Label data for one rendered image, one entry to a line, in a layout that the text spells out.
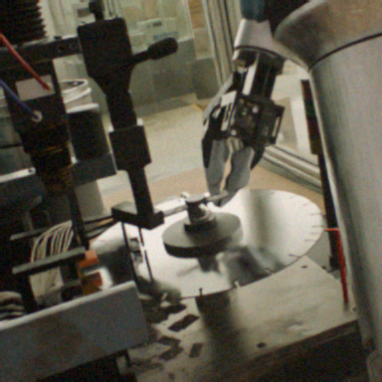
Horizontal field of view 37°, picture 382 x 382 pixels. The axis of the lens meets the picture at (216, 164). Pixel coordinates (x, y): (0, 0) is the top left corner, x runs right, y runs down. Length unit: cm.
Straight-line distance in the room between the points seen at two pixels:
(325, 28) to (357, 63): 2
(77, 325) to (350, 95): 40
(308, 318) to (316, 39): 52
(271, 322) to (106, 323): 24
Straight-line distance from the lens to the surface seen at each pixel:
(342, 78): 28
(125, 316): 60
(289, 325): 75
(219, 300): 80
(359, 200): 28
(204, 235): 76
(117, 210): 76
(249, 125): 75
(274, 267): 67
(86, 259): 75
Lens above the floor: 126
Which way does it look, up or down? 17 degrees down
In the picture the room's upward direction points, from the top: 11 degrees counter-clockwise
